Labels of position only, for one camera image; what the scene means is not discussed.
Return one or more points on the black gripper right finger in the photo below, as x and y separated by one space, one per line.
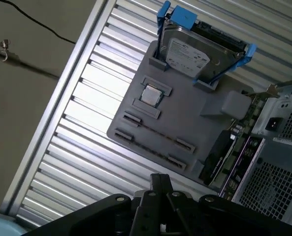
188 216

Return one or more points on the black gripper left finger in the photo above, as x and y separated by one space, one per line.
145 216

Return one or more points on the black PC case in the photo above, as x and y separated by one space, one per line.
271 184

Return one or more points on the grey parts rack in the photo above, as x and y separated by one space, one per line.
185 110

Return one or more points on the hard disk in blue carrier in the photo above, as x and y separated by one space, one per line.
185 51

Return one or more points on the silver CPU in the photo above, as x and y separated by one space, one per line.
152 95

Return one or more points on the green graphics card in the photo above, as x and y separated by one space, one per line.
217 157

